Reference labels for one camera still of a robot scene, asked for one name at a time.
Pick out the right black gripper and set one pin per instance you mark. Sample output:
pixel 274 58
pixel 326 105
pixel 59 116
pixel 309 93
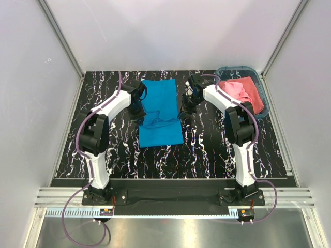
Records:
pixel 186 110

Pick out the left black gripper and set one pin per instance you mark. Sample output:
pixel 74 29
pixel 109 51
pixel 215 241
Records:
pixel 138 116

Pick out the blue t shirt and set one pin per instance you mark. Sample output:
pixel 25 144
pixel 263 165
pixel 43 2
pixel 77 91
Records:
pixel 160 127

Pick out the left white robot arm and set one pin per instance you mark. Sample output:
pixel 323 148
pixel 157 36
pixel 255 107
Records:
pixel 93 137

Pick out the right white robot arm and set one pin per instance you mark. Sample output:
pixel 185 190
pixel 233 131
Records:
pixel 240 126

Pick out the light pink t shirt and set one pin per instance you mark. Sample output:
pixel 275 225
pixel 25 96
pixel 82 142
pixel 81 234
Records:
pixel 236 91

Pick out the teal transparent plastic bin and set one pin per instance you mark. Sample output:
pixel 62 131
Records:
pixel 229 73

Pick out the salmon pink folded t shirt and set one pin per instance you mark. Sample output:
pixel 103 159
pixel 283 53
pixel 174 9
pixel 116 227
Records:
pixel 252 91

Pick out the left small circuit board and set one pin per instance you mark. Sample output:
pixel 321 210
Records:
pixel 106 212

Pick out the small circuit board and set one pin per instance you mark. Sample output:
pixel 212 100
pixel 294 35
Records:
pixel 106 212
pixel 246 213

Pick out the right small circuit board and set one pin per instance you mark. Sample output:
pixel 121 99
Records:
pixel 246 213

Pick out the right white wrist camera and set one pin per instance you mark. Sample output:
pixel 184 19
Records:
pixel 188 89

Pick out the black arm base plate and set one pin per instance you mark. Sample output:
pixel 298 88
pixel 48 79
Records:
pixel 224 192

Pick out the aluminium front rail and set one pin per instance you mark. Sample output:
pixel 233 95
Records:
pixel 285 197

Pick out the white slotted cable duct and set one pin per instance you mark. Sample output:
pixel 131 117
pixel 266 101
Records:
pixel 121 212

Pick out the left aluminium frame post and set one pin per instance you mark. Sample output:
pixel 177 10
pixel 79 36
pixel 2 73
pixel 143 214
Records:
pixel 60 36

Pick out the aluminium frame post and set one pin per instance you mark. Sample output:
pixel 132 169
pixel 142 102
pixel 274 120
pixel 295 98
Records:
pixel 60 36
pixel 299 10

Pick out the right aluminium frame post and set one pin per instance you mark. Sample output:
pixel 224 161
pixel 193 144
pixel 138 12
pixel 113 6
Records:
pixel 299 10

